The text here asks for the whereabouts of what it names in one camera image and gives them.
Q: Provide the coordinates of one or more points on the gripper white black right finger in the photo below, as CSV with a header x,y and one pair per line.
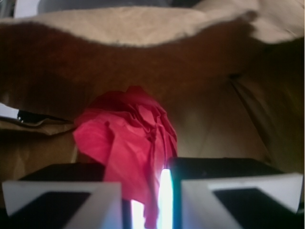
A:
x,y
234,193

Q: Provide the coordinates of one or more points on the gripper white black left finger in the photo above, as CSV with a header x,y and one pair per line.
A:
x,y
63,196

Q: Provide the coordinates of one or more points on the red paper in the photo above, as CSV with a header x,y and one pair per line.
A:
x,y
130,134

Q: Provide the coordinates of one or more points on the brown paper bag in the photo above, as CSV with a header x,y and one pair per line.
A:
x,y
229,73

